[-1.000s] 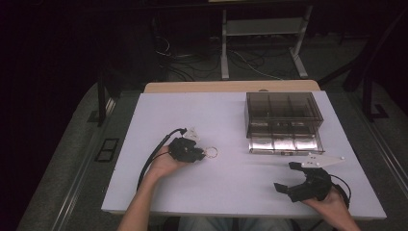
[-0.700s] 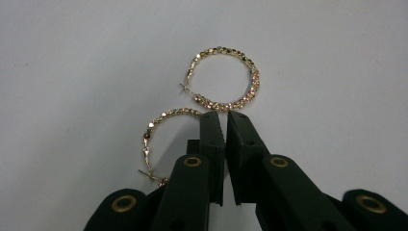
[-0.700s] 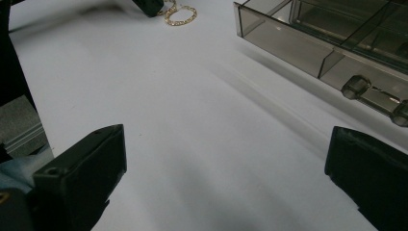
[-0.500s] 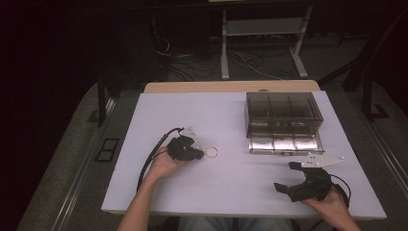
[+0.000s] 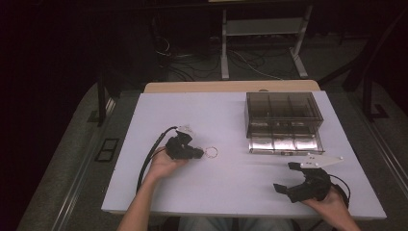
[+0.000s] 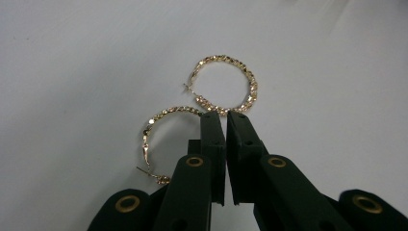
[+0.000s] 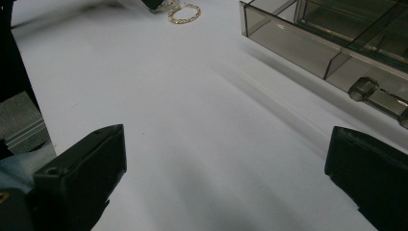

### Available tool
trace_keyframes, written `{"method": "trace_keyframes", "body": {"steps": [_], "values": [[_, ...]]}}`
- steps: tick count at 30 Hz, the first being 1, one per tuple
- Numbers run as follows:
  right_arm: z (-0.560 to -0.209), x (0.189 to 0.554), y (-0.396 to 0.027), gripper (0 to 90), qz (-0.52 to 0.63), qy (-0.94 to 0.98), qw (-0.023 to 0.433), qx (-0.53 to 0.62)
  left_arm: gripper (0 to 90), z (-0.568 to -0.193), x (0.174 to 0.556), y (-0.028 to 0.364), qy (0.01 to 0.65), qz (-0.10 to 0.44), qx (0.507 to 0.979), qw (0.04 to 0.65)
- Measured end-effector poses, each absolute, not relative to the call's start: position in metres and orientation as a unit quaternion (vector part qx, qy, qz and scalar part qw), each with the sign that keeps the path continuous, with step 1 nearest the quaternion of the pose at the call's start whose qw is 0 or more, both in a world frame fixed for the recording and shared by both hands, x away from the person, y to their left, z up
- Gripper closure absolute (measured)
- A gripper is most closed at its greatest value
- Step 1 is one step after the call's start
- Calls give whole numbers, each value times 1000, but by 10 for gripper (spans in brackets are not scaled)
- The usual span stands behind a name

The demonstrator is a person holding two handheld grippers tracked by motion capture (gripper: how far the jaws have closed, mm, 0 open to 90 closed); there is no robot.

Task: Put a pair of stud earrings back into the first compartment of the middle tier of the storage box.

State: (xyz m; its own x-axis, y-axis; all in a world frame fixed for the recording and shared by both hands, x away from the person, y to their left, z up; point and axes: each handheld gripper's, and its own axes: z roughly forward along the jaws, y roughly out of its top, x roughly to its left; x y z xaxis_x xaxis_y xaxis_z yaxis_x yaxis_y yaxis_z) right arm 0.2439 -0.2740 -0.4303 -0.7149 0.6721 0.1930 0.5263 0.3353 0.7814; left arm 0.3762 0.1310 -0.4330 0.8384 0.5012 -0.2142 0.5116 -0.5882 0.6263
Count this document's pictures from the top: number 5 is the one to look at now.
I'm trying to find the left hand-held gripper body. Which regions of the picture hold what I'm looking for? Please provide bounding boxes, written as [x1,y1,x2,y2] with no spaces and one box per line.
[165,125,200,161]

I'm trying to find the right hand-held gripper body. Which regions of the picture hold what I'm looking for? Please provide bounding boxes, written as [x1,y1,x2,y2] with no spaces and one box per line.
[286,152,344,204]

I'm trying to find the smoky transparent box drawer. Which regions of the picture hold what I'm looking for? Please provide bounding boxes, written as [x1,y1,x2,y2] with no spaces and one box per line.
[247,125,325,157]

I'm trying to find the smoky transparent jewelry box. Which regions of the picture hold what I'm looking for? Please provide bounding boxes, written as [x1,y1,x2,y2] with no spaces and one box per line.
[244,91,324,140]

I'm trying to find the person's right hand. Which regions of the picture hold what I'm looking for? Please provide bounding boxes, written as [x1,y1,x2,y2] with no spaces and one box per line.
[300,186,349,216]

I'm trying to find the person's left hand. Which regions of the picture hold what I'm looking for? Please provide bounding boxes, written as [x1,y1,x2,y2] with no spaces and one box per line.
[147,146,190,183]

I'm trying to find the white table board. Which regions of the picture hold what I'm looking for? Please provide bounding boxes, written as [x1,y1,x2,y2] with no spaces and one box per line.
[101,90,388,221]

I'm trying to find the person's legs in jeans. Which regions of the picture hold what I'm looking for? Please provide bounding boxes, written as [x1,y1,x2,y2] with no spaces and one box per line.
[177,217,294,231]

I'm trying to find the wooden table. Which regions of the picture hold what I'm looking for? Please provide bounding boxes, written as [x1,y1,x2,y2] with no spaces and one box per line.
[142,79,321,94]

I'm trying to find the black stand with foot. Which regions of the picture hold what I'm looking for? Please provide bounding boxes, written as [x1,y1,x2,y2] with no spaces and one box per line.
[87,70,123,128]
[320,9,408,123]

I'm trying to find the grey metal stand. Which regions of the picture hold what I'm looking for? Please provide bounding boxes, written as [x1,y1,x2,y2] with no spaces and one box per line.
[220,4,314,81]

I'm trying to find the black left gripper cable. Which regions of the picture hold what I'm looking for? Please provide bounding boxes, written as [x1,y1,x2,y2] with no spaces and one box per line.
[136,125,179,194]

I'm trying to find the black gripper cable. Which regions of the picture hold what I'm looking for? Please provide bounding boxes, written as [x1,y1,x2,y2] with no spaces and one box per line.
[328,173,352,209]
[136,125,179,194]

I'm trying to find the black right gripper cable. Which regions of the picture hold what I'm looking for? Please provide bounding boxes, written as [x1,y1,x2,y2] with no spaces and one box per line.
[328,173,352,209]

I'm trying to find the black floor outlet frame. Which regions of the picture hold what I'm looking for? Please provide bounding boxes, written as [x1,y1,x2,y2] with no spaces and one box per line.
[94,138,120,164]

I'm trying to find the metal floor rail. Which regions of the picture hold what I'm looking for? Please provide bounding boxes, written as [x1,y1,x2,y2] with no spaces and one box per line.
[350,91,408,200]
[50,95,117,231]

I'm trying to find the black floor cables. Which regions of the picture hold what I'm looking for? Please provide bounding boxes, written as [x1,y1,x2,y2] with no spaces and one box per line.
[153,34,290,82]

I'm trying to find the white floor cable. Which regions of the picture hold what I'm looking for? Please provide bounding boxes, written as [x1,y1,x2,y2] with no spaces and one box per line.
[229,48,285,82]

